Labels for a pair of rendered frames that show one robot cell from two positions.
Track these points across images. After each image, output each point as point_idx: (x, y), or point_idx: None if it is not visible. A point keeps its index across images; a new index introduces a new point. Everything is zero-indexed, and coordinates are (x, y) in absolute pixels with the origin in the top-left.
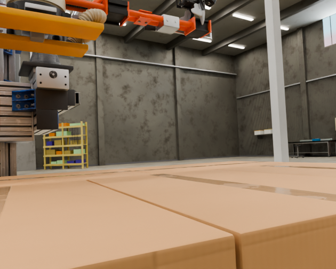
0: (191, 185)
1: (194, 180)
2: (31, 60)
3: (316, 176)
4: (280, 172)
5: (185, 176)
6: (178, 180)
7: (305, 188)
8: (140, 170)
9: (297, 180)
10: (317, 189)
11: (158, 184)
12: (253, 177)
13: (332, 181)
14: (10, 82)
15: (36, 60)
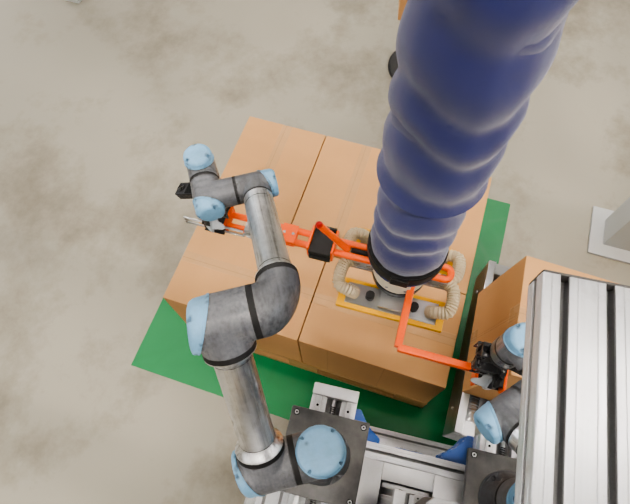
0: (363, 199)
1: (349, 209)
2: (348, 450)
3: (312, 174)
4: (295, 195)
5: (334, 226)
6: (352, 215)
7: (350, 165)
8: (308, 294)
9: (329, 175)
10: (351, 162)
11: (369, 212)
12: (328, 193)
13: (329, 164)
14: (381, 444)
15: (344, 437)
